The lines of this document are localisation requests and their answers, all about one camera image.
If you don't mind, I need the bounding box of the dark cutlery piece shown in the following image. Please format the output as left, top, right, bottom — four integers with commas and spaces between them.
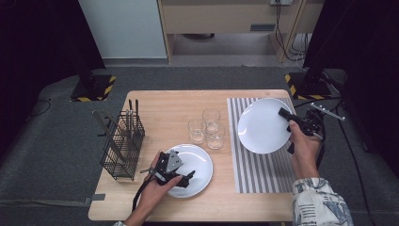
135, 98, 140, 139
127, 99, 134, 139

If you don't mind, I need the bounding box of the bundle of black cables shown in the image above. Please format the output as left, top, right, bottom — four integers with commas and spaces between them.
274, 0, 311, 63

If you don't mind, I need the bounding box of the right hand-held gripper cable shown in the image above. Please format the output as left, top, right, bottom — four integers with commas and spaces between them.
314, 109, 327, 170

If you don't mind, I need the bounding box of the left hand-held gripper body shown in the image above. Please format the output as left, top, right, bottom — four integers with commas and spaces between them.
139, 150, 189, 188

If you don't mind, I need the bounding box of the black curtain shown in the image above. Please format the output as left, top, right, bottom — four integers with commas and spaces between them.
0, 0, 106, 164
302, 0, 399, 178

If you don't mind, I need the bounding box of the long black floor cable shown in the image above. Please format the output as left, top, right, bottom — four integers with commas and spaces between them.
334, 100, 377, 226

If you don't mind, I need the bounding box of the grey tape strip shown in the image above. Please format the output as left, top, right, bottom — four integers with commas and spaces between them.
84, 193, 106, 205

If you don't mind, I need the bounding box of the white plate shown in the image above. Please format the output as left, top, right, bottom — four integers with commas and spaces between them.
236, 97, 294, 155
163, 143, 215, 199

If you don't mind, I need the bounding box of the left hand-held gripper cable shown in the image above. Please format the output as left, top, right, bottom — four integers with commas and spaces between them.
131, 177, 156, 212

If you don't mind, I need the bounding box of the person's right hand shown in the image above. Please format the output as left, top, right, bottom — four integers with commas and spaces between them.
287, 121, 323, 182

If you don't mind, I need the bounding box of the white panel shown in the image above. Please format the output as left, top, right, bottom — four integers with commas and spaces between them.
77, 0, 168, 59

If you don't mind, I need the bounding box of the black stand base yellow striped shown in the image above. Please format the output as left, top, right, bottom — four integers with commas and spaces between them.
284, 72, 333, 101
70, 74, 117, 103

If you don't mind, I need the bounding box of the person's left hand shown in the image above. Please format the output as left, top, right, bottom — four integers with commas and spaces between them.
136, 153, 184, 217

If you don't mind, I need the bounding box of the black wire cutlery basket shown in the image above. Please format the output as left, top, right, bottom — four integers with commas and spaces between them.
97, 109, 146, 182

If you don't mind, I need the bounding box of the hand-held gripper cable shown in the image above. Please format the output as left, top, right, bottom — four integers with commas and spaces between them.
314, 109, 327, 170
131, 177, 156, 212

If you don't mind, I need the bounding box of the grey cabinet handle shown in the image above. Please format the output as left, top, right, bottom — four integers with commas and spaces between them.
249, 24, 277, 32

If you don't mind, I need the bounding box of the light wooden cabinet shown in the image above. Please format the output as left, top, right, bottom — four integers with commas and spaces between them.
156, 0, 326, 65

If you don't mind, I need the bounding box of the steel table knife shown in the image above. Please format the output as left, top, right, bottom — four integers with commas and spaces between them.
91, 109, 127, 163

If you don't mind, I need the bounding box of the clear drinking glass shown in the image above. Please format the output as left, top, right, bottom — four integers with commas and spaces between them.
187, 118, 208, 145
206, 124, 227, 151
201, 107, 222, 135

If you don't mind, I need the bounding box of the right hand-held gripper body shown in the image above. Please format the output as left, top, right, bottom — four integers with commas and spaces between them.
295, 102, 346, 139

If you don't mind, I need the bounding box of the steel cutlery piece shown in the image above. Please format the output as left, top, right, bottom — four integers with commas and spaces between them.
124, 109, 130, 140

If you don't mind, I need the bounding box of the steel fork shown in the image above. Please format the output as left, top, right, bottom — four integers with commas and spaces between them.
103, 110, 123, 131

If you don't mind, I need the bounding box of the grey white striped placemat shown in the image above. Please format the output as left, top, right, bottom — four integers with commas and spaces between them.
226, 97, 302, 194

